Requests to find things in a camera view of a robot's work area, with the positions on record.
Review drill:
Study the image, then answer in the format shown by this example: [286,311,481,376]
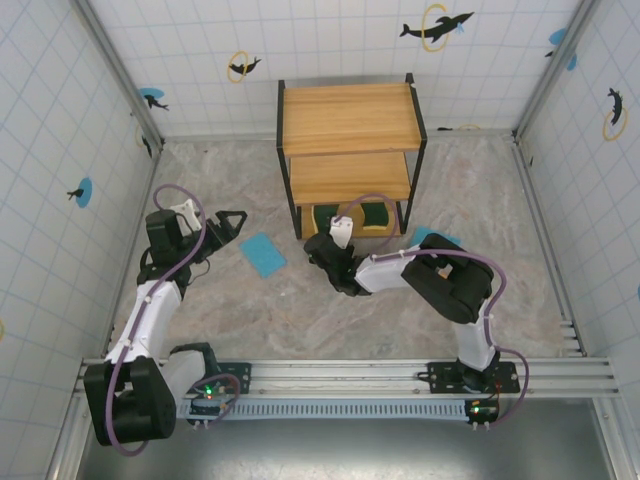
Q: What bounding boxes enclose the blue rectangular sponge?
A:
[408,225,462,247]
[238,230,289,278]

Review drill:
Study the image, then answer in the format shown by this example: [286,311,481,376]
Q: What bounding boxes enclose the green and yellow scrub sponge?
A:
[360,201,393,232]
[310,203,340,235]

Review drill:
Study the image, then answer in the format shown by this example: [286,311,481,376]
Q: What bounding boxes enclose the left circuit board green light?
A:
[189,382,240,417]

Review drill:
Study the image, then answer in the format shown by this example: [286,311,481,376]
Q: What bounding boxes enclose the circuit board green light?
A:
[467,397,501,420]
[189,382,240,417]

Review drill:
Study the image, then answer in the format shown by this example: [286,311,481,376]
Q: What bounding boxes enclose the right circuit board green light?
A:
[467,397,501,420]

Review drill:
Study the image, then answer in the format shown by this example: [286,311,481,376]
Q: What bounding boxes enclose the aluminium side rail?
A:
[102,142,164,357]
[510,130,587,357]

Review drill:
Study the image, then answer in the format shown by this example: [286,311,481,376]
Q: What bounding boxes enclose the aluminium back wall rail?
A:
[160,127,519,141]

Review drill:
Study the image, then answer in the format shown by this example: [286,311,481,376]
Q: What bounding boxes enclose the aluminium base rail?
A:
[74,355,620,399]

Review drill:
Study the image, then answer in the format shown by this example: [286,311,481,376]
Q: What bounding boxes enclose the white slotted cable duct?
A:
[174,398,474,422]

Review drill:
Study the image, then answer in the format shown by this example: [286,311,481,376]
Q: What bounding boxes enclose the wooden three-tier shelf black frame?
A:
[276,73,428,241]

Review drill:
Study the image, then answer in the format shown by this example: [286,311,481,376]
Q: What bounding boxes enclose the aluminium corner post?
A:
[514,0,601,141]
[73,0,166,151]

